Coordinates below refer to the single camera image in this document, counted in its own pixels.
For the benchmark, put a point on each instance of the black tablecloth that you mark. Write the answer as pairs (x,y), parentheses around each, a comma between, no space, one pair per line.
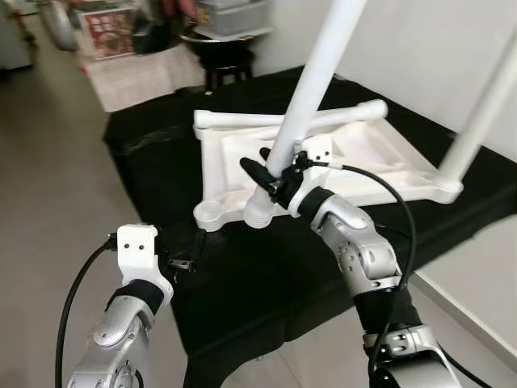
(266,275)

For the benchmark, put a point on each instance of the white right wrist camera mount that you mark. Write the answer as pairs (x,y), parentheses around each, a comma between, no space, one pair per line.
(319,149)

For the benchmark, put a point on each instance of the white cabinet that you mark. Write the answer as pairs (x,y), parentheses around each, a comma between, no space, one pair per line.
(16,36)

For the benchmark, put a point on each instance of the black stool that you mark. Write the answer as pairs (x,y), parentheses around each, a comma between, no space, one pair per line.
(229,77)

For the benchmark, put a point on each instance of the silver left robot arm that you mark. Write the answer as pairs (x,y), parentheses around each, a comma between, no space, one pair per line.
(113,339)

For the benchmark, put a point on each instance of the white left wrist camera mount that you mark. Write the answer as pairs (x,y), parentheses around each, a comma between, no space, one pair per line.
(137,250)

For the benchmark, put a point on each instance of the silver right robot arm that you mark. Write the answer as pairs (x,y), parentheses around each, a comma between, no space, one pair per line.
(363,250)

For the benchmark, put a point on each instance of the white plastic children table top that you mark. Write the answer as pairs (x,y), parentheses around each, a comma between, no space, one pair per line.
(363,162)

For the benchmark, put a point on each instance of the pale patterned mat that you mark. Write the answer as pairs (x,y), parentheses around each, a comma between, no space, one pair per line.
(141,85)

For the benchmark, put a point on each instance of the grey plastic storage box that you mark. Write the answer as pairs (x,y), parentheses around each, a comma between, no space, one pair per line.
(233,16)

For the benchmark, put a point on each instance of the silver pot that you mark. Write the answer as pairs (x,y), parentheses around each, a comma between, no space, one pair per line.
(58,24)

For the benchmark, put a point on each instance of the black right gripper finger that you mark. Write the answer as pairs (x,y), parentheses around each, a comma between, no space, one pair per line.
(258,175)
(266,154)

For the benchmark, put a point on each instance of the red printed box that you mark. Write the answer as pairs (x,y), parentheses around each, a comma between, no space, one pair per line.
(110,34)

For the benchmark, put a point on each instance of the black bag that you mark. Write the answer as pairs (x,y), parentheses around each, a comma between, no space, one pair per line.
(157,32)

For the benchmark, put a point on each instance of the white plastic table leg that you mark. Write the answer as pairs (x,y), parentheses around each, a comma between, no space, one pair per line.
(363,111)
(315,73)
(485,113)
(234,121)

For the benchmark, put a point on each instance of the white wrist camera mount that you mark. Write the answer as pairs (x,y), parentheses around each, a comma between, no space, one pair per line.
(137,250)
(319,149)

